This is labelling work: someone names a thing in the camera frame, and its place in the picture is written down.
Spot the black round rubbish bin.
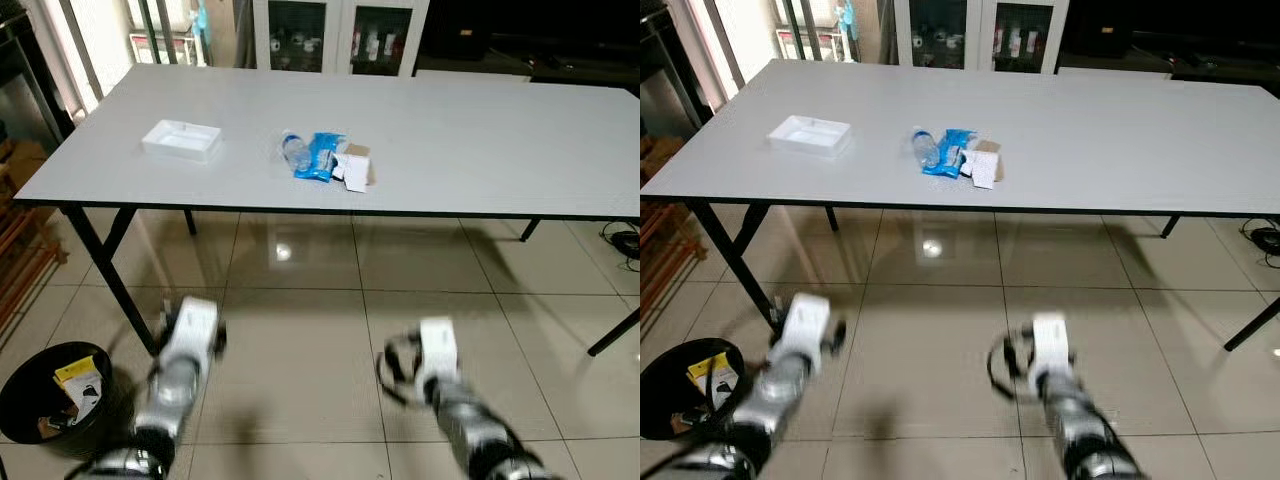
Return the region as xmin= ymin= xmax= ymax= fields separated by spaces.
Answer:
xmin=0 ymin=341 xmax=114 ymax=446
xmin=641 ymin=338 xmax=746 ymax=442

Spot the yellow and white packet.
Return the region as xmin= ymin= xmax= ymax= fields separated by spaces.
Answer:
xmin=687 ymin=352 xmax=739 ymax=413
xmin=53 ymin=356 xmax=105 ymax=426

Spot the black desk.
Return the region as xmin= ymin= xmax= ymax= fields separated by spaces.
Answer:
xmin=641 ymin=5 xmax=716 ymax=141
xmin=0 ymin=10 xmax=76 ymax=151

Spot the white shallow tray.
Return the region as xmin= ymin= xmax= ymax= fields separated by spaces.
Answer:
xmin=767 ymin=115 xmax=853 ymax=160
xmin=141 ymin=119 xmax=223 ymax=163

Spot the white folding table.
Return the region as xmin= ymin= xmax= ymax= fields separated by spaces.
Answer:
xmin=12 ymin=62 xmax=641 ymax=358
xmin=641 ymin=58 xmax=1280 ymax=353

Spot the shelf with red white boxes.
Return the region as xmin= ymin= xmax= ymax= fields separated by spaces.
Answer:
xmin=770 ymin=0 xmax=859 ymax=63
xmin=125 ymin=0 xmax=211 ymax=67

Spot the small brown cardboard box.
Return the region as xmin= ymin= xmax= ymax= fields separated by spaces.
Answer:
xmin=965 ymin=140 xmax=1004 ymax=184
xmin=335 ymin=143 xmax=376 ymax=187

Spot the clear plastic water bottle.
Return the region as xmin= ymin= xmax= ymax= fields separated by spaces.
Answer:
xmin=281 ymin=131 xmax=313 ymax=173
xmin=911 ymin=128 xmax=942 ymax=170

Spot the blue plastic packet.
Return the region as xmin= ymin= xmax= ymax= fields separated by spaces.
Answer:
xmin=293 ymin=132 xmax=346 ymax=182
xmin=922 ymin=128 xmax=978 ymax=179

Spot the white glass door cabinet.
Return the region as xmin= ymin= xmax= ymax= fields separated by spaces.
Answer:
xmin=893 ymin=0 xmax=1071 ymax=75
xmin=252 ymin=0 xmax=431 ymax=77

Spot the black coiled floor cable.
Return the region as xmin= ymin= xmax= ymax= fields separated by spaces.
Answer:
xmin=1243 ymin=220 xmax=1280 ymax=257
xmin=600 ymin=222 xmax=641 ymax=271

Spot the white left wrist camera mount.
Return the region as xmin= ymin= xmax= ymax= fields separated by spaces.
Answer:
xmin=775 ymin=293 xmax=846 ymax=361
xmin=158 ymin=296 xmax=223 ymax=363

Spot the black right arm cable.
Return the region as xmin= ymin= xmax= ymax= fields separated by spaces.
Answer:
xmin=376 ymin=332 xmax=426 ymax=406
xmin=988 ymin=328 xmax=1036 ymax=401

